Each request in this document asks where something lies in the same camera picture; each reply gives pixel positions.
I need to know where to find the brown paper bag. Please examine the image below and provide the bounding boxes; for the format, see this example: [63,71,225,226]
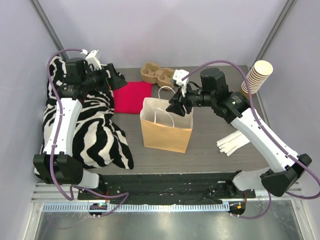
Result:
[139,96,193,153]

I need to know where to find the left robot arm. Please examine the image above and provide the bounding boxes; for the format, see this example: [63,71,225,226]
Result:
[33,56,134,200]

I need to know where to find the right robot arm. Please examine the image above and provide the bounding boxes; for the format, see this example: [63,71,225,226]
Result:
[166,67,312,198]

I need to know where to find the pink folded cloth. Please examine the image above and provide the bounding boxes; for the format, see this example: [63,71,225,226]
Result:
[113,81,153,114]

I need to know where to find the cardboard cup carrier tray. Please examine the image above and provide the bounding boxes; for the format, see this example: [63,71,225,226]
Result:
[140,62,175,88]

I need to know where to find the zebra print pillow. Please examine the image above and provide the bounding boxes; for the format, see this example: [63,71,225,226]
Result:
[40,56,134,170]

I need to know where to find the stack of paper cups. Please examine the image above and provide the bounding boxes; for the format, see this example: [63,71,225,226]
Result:
[246,60,274,95]

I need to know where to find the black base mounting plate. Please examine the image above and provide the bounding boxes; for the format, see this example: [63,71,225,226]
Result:
[77,172,257,204]

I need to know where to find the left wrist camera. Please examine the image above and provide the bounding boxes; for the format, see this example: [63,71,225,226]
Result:
[80,49,102,70]

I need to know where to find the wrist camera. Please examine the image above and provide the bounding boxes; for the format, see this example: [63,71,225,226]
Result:
[80,49,102,70]
[172,69,189,97]

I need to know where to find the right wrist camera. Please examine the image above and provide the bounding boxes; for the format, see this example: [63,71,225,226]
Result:
[172,69,189,97]

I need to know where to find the white cable duct strip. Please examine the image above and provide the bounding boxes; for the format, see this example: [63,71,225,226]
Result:
[42,202,230,213]

